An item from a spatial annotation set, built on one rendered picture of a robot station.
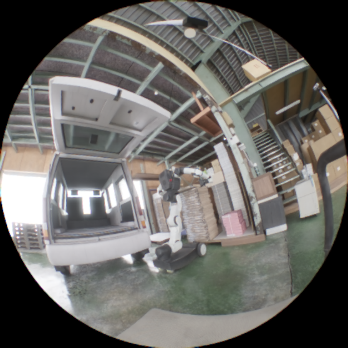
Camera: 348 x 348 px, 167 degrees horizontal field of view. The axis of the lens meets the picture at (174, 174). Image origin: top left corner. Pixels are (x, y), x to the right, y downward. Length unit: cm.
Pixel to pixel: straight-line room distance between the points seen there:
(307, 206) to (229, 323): 172
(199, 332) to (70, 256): 134
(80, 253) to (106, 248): 32
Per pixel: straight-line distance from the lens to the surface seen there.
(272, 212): 187
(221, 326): 65
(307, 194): 198
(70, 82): 110
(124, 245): 161
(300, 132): 606
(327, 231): 56
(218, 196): 237
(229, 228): 204
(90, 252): 153
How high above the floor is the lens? 76
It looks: 17 degrees up
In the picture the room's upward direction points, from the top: 14 degrees counter-clockwise
